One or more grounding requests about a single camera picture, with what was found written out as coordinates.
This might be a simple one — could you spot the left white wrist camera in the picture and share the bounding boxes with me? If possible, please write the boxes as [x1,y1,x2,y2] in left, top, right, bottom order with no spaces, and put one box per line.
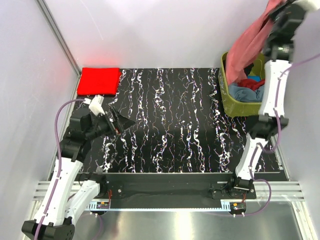
[83,94,106,116]

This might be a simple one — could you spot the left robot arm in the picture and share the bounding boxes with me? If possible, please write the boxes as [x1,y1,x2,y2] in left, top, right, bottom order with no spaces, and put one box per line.
[21,107,135,240]

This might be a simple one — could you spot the folded red t shirt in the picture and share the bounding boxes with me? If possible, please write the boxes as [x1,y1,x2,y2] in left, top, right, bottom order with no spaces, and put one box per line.
[76,67,122,96]

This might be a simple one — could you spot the olive green plastic bin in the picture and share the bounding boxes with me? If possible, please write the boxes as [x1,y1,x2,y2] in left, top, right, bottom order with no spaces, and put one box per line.
[218,52,265,118]

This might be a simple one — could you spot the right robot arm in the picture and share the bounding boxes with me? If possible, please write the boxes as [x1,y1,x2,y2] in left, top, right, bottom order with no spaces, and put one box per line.
[224,0,320,199]

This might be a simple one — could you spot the left aluminium corner post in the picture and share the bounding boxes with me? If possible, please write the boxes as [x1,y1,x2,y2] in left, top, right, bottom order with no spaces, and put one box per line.
[34,0,83,77]

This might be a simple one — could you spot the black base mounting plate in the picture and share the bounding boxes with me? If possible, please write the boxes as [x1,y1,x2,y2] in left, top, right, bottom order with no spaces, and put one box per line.
[48,172,290,210]

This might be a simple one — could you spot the grey blue garment in bin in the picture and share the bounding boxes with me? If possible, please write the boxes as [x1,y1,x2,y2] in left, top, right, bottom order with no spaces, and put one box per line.
[228,83,265,103]

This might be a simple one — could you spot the bright blue garment in bin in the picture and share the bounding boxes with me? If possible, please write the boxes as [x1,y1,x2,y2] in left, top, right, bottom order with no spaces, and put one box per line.
[247,75,261,82]

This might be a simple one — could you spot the pink t shirt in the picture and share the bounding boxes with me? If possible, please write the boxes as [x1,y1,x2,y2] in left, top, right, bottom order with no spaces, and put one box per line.
[225,0,285,85]

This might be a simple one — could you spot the aluminium frame rail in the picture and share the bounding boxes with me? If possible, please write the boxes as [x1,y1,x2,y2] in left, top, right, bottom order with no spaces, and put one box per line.
[32,181,306,213]

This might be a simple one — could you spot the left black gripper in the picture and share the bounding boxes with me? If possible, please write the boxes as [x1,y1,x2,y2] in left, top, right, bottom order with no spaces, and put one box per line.
[85,106,136,141]

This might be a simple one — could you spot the black garment in bin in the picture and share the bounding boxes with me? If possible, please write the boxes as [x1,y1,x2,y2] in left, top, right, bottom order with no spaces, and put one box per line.
[243,63,254,76]

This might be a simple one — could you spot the dark red garment in bin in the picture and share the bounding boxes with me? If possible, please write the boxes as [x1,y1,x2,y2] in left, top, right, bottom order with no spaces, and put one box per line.
[237,78,265,91]

